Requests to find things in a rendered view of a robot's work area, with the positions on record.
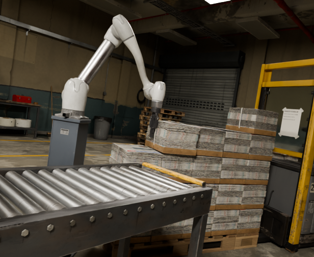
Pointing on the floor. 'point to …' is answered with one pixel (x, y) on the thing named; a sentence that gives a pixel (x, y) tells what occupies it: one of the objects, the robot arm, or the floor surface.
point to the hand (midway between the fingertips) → (151, 132)
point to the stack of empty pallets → (158, 120)
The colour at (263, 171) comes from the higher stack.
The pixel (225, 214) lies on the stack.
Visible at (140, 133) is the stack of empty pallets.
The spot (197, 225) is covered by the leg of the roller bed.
